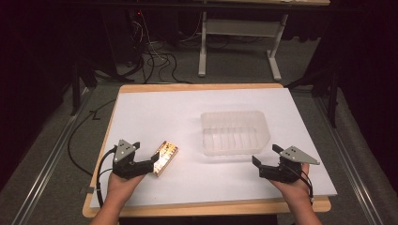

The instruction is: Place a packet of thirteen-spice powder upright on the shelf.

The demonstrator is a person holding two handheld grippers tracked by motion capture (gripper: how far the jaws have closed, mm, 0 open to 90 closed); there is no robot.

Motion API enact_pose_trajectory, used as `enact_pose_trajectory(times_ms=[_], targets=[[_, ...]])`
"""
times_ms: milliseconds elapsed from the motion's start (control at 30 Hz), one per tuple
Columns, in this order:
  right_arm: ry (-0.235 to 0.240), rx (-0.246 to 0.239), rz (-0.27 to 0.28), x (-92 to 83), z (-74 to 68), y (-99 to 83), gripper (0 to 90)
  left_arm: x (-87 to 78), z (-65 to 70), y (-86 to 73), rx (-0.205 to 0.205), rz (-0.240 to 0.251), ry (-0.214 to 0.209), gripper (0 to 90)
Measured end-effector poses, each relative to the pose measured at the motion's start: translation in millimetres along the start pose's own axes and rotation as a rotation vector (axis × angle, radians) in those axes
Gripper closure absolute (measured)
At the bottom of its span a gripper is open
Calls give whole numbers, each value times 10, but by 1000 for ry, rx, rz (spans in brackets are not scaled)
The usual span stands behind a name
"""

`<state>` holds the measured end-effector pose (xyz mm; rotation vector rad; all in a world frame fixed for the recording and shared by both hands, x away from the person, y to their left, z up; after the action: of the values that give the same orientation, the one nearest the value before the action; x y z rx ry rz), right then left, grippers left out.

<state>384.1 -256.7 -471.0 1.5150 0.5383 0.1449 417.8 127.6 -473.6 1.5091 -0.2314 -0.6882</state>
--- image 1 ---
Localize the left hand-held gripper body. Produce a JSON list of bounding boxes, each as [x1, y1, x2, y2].
[[112, 139, 155, 180]]

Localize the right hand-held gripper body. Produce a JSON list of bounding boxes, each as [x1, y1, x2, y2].
[[258, 145, 321, 184]]

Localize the golden snack packet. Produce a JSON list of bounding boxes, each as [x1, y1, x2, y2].
[[152, 141, 179, 178]]

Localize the person's right hand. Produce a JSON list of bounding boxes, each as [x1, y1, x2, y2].
[[269, 162, 312, 205]]

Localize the person's left hand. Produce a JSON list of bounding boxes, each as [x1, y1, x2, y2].
[[106, 171, 145, 204]]

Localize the clear plastic container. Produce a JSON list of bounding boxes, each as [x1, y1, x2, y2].
[[200, 110, 271, 157]]

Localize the white table sheet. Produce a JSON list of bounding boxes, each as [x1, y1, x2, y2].
[[89, 87, 338, 209]]

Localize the wooden table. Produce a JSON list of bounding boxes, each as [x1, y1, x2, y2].
[[82, 82, 332, 219]]

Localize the black metal stand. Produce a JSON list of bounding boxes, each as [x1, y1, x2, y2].
[[283, 64, 342, 129], [69, 60, 99, 117]]

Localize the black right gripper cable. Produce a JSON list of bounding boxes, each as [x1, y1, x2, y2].
[[289, 163, 315, 205]]

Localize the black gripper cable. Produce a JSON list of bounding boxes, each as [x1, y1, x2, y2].
[[95, 148, 117, 209], [289, 163, 315, 205]]

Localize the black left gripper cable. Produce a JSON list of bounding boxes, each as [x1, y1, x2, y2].
[[95, 148, 117, 209]]

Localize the long black floor cable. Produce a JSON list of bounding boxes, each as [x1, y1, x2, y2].
[[67, 98, 117, 176]]

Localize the metal floor rail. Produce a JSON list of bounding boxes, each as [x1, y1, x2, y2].
[[11, 87, 92, 225], [313, 93, 388, 225]]

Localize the tangled floor cables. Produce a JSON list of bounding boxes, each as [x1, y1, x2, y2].
[[124, 10, 204, 85]]

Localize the white desk frame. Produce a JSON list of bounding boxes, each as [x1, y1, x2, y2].
[[197, 10, 289, 83]]

